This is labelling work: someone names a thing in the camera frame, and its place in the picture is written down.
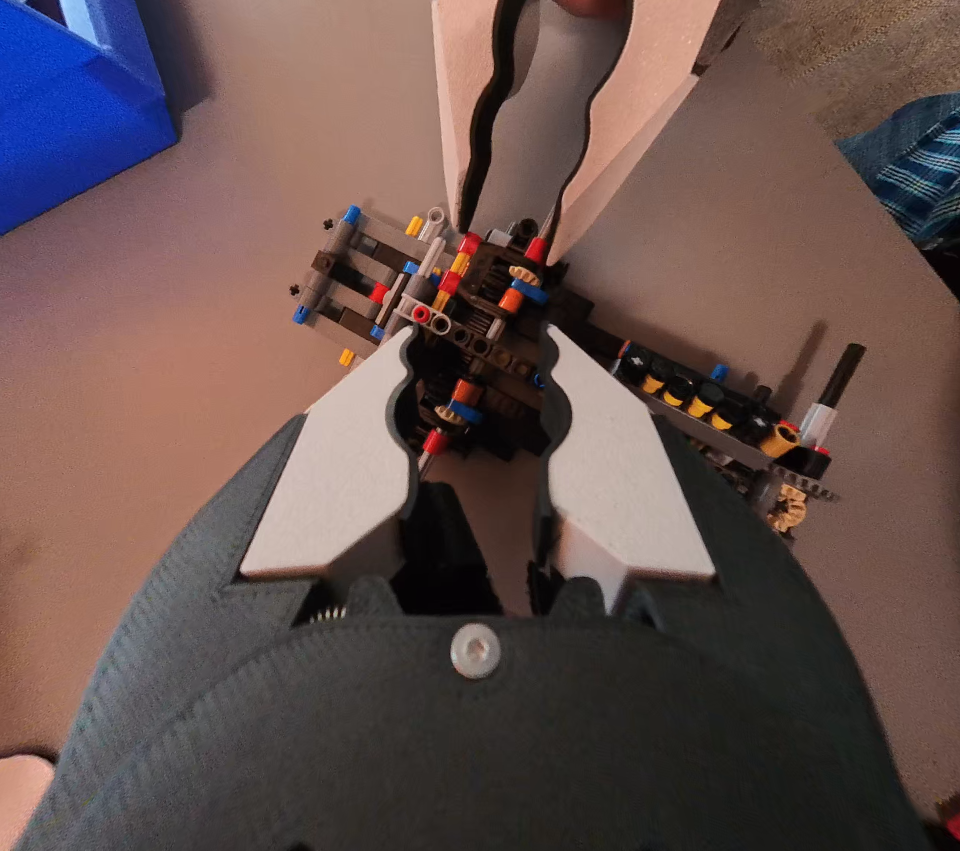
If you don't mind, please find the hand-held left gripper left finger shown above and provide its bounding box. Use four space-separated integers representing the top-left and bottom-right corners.
238 326 421 582

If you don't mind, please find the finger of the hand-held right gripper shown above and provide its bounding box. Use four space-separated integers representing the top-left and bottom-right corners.
429 0 580 231
546 0 769 266

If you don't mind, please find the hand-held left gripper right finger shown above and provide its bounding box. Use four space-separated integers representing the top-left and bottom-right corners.
531 323 719 617

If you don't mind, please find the multicoloured lego technic model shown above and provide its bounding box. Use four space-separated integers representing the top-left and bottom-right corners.
288 204 869 537

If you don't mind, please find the blue plaid shirt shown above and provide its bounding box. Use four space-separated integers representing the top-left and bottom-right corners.
834 92 960 254

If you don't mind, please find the large blue plastic bin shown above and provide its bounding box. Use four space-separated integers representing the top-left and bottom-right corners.
0 0 180 237

